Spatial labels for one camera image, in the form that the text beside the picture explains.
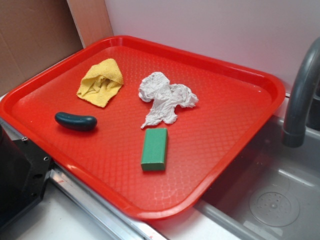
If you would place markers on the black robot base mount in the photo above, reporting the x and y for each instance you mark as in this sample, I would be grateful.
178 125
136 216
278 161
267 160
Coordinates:
24 171

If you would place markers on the green rectangular block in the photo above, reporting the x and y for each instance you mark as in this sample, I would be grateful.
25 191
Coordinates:
154 150

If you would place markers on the yellow cloth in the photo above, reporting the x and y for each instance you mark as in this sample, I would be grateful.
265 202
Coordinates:
101 83

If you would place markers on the crumpled white paper towel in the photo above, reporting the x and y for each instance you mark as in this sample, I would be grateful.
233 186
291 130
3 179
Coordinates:
165 96

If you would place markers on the grey faucet spout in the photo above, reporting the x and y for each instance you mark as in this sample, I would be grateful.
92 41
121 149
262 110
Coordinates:
303 108

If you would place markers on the grey plastic sink basin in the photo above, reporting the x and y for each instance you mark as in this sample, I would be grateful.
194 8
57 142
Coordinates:
269 191

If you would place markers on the dark green toy cucumber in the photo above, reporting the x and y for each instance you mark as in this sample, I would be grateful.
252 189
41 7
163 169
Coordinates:
82 123

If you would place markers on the red plastic tray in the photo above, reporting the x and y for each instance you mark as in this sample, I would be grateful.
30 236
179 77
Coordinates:
234 102

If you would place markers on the brown cardboard panel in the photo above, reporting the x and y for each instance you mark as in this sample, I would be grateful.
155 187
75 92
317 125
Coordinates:
34 35

